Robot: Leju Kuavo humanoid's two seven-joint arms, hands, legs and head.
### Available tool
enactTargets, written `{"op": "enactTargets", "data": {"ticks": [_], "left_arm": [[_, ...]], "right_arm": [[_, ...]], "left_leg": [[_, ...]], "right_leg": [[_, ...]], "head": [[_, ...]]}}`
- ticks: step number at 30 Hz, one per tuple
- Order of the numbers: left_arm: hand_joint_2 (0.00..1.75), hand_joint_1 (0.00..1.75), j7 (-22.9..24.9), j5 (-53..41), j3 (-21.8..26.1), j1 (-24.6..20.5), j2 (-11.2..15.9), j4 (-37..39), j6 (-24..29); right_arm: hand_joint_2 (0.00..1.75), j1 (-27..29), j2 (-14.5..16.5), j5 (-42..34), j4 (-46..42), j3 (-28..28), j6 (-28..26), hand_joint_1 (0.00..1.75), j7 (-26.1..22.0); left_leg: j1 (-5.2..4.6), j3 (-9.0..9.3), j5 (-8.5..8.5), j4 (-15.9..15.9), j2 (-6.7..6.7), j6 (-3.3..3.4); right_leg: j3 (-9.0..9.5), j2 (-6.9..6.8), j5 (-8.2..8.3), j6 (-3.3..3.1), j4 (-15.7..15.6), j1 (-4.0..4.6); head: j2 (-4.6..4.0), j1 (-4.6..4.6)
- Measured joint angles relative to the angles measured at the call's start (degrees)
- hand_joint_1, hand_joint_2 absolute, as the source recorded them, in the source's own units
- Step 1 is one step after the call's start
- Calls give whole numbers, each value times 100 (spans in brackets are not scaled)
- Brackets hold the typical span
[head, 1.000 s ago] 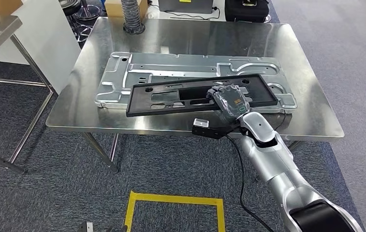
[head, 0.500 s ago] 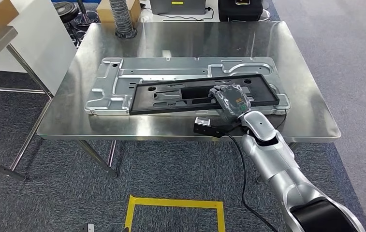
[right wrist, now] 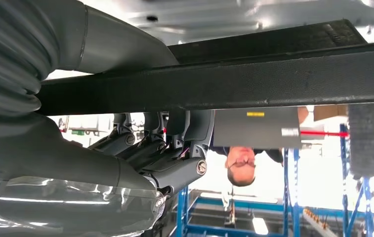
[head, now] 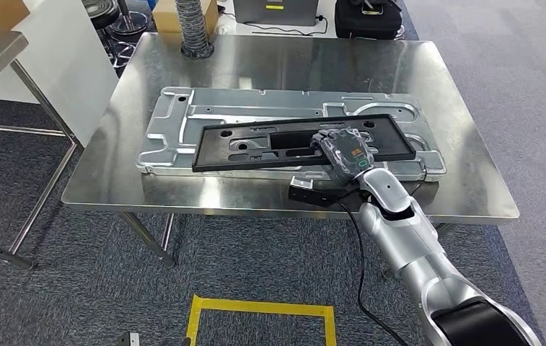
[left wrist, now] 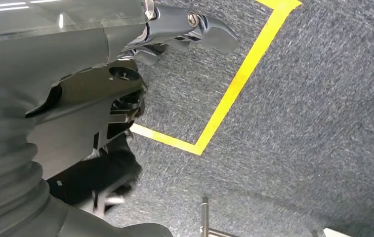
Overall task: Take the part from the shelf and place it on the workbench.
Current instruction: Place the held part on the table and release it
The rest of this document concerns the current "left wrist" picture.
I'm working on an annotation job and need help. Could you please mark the stainless steel workbench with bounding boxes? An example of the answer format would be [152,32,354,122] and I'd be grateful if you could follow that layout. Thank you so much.
[200,195,240,237]

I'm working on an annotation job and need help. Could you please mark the yellow floor tape square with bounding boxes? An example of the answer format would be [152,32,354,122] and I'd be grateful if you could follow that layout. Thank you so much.
[129,0,302,156]

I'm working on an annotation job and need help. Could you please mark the white board panel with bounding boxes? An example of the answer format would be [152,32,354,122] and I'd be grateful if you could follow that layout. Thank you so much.
[322,228,353,237]

